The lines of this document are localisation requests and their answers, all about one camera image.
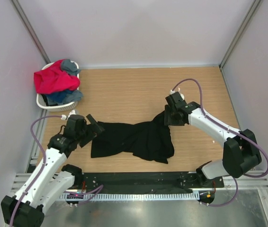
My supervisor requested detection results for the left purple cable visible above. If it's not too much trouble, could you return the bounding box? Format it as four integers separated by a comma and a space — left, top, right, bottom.
8, 114, 104, 227

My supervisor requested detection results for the purple cable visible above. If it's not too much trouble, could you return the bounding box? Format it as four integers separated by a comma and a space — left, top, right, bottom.
169, 79, 268, 208
8, 114, 104, 227

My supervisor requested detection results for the red t shirt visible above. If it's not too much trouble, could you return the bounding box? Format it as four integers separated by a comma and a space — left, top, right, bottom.
34, 59, 80, 95

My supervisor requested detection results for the white slotted cable duct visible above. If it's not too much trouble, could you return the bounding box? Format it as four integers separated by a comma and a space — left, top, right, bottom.
57, 191, 199, 202

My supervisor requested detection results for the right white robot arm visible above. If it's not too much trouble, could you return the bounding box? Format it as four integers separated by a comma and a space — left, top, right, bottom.
164, 91, 262, 187

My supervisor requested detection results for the aluminium frame rail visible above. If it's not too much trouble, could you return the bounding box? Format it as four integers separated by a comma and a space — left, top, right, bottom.
11, 173, 268, 192

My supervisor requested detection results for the grey blue t shirt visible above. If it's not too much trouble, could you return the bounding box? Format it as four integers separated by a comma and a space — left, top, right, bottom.
60, 59, 80, 76

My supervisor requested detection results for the black t shirt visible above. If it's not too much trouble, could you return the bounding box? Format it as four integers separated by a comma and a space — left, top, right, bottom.
91, 112, 175, 164

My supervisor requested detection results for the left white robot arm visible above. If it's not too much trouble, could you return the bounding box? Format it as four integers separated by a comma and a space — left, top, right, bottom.
1, 111, 104, 227

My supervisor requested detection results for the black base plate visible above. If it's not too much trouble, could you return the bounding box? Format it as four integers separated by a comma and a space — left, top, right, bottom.
81, 172, 224, 194

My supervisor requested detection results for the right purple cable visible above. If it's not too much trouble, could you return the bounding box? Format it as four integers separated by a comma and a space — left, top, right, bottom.
169, 79, 268, 208

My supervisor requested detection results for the dark blue t shirt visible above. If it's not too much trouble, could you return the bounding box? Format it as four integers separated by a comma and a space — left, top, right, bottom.
43, 89, 83, 106

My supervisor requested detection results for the white laundry basket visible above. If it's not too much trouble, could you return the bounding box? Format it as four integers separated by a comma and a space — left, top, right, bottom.
36, 61, 79, 112

